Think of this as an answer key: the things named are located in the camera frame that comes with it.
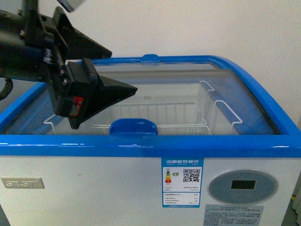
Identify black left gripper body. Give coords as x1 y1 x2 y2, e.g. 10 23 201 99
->
21 0 98 117

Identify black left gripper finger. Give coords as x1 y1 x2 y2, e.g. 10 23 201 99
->
68 75 138 129
56 7 112 60

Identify glass sliding freezer lid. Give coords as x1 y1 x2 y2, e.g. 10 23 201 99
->
2 69 279 136

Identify rear glass freezer lid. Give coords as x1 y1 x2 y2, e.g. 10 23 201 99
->
92 54 220 72

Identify white chest freezer blue rim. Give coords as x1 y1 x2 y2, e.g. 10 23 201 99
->
0 56 301 226

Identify blue energy label sticker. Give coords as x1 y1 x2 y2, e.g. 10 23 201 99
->
161 158 204 208

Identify silver brand badge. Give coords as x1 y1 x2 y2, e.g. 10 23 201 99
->
1 177 45 189

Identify blue instruction sticker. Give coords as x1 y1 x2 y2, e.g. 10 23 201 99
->
203 204 264 226

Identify grey round control panel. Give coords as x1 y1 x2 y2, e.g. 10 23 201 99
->
208 169 278 205

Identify white wire freezer basket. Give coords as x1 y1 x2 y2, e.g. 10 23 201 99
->
43 80 244 135

